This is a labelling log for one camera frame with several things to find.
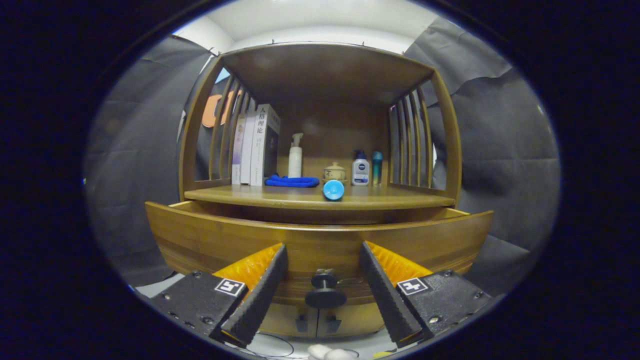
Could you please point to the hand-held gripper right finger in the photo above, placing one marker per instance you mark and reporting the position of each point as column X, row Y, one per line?
column 387, row 295

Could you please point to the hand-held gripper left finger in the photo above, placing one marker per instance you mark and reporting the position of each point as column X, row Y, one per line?
column 262, row 295

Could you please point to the wooden drawer with black knob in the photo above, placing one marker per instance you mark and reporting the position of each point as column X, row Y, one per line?
column 320, row 240

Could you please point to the blue and white cosmetic tube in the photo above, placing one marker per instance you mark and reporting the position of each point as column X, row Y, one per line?
column 333, row 190

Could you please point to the wooden cabinet door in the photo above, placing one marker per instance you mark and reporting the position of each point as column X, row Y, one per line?
column 285, row 320
column 355, row 317

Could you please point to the wooden countertop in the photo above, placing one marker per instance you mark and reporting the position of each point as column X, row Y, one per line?
column 390, row 199

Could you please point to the wooden cabinet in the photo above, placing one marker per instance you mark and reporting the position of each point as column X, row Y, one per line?
column 325, row 70

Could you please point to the blue folded cloth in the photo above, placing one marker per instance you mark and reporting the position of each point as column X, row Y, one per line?
column 292, row 182

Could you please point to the white lotion bottle blue cap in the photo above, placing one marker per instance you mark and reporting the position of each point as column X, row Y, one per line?
column 360, row 172

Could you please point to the teal slim bottle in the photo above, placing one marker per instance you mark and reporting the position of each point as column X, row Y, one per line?
column 377, row 170

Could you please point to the beige lidded ceramic teacup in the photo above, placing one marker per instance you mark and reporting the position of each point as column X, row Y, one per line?
column 335, row 171

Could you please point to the white pump bottle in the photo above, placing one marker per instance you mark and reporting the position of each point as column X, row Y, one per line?
column 295, row 162

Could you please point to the thick white and black book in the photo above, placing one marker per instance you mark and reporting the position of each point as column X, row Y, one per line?
column 260, row 150

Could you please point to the thin white book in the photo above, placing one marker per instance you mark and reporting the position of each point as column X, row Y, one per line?
column 247, row 150

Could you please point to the thin purple spine book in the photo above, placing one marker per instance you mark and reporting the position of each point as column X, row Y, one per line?
column 237, row 150

